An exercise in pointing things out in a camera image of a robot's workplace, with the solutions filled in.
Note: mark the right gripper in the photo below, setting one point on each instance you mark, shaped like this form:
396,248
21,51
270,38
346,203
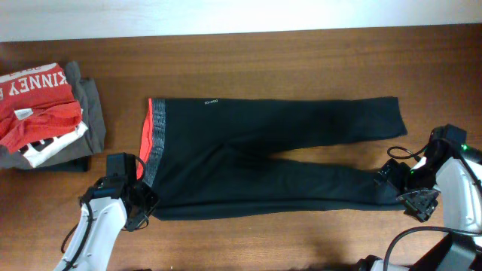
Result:
421,210

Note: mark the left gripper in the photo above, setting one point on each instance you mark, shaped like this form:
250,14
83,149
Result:
153,199

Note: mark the black leggings with red waistband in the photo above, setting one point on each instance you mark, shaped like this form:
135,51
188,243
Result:
218,158

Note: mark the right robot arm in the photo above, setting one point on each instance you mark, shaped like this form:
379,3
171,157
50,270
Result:
460,249

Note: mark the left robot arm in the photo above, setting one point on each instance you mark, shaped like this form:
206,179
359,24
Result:
108,207

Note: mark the grey folded t-shirt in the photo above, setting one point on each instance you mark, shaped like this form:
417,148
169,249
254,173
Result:
67,152

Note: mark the red folded t-shirt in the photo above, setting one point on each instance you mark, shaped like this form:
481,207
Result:
36,104

